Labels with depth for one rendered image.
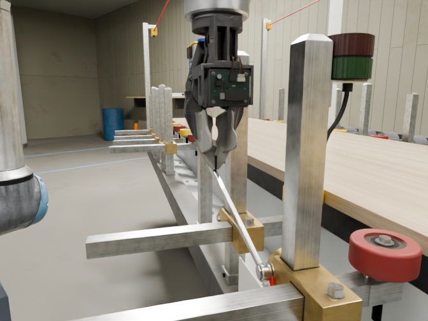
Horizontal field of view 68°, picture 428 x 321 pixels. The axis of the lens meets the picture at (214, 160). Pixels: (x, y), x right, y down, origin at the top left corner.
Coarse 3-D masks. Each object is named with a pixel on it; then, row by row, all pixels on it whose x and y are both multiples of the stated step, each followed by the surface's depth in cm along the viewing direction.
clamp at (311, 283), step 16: (272, 256) 45; (288, 272) 40; (304, 272) 39; (320, 272) 39; (304, 288) 36; (320, 288) 36; (304, 304) 36; (320, 304) 33; (336, 304) 33; (352, 304) 34; (304, 320) 36; (320, 320) 33; (336, 320) 33; (352, 320) 34
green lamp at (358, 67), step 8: (336, 64) 36; (344, 64) 36; (352, 64) 35; (360, 64) 35; (368, 64) 36; (336, 72) 36; (344, 72) 36; (352, 72) 36; (360, 72) 36; (368, 72) 36
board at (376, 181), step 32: (256, 128) 195; (256, 160) 97; (352, 160) 94; (384, 160) 94; (416, 160) 94; (352, 192) 62; (384, 192) 62; (416, 192) 62; (384, 224) 50; (416, 224) 46
